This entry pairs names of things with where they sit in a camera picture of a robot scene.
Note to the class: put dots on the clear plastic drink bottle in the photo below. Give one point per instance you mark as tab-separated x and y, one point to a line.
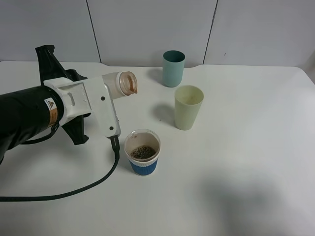
121	84

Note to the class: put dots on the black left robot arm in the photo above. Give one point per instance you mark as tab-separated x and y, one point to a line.
26	113

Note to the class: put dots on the glass cup blue sleeve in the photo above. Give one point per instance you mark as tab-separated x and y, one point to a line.
142	148

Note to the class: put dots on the pale green plastic cup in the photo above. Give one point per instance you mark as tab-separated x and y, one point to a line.
188	100

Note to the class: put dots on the teal plastic cup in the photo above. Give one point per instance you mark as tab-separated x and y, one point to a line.
172	68

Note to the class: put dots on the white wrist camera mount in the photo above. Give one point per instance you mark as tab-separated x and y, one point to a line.
89	95

